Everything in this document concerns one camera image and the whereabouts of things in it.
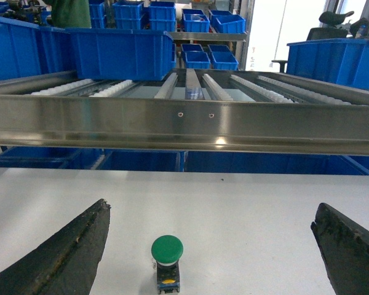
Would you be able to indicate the person in green shirt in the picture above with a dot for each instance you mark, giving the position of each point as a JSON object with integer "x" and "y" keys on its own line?
{"x": 70, "y": 13}

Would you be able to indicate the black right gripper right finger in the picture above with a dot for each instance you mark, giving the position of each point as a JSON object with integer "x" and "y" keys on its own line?
{"x": 344, "y": 248}

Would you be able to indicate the large blue bin far left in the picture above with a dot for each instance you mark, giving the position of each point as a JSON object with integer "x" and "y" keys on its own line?
{"x": 28, "y": 50}

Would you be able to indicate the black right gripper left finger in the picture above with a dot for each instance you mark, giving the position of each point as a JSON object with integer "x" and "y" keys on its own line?
{"x": 67, "y": 262}

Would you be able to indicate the blue bin on rack right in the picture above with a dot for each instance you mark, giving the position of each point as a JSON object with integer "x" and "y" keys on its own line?
{"x": 338, "y": 61}

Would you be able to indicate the green mushroom push button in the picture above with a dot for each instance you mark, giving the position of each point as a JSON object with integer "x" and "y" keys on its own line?
{"x": 167, "y": 250}

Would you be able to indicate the steel roller flow rack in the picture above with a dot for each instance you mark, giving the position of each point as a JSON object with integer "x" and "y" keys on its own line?
{"x": 205, "y": 110}

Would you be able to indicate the blue bin on rack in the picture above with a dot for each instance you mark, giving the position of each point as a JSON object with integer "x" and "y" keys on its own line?
{"x": 338, "y": 61}
{"x": 121, "y": 54}

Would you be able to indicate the black office chair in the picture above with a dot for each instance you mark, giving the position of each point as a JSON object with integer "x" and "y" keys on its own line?
{"x": 331, "y": 31}

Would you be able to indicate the blue bin on rack centre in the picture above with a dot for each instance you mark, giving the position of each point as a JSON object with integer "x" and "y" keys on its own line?
{"x": 121, "y": 54}

